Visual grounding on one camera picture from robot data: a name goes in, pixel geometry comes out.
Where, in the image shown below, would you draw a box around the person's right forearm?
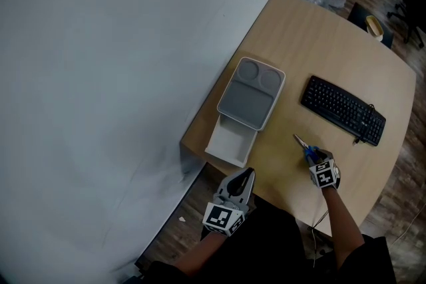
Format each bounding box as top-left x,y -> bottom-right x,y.
320,187 -> 365,273

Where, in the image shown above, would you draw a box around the black stool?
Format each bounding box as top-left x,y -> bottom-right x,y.
347,2 -> 394,50

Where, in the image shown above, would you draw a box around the person's black clothing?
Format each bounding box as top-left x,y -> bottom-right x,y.
145,195 -> 397,284

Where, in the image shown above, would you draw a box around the beige cup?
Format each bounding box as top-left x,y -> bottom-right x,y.
365,15 -> 386,41

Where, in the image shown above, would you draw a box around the black keyboard cable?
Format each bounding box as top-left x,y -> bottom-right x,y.
351,104 -> 376,146

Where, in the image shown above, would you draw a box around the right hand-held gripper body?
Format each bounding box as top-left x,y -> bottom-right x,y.
308,158 -> 342,190

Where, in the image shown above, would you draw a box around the person's left forearm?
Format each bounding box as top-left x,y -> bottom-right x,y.
172,230 -> 228,277

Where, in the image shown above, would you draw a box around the tall black office chair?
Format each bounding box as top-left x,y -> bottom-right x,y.
387,0 -> 426,50

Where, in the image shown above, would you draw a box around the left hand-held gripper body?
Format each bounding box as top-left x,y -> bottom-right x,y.
202,193 -> 257,237

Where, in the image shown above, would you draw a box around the blue-handled scissors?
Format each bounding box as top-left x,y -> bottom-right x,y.
292,133 -> 322,164

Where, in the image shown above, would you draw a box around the gray desk organizer with drawer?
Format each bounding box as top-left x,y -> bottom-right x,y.
204,56 -> 287,169

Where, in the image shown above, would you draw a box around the black keyboard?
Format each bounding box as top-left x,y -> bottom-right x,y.
300,74 -> 387,148

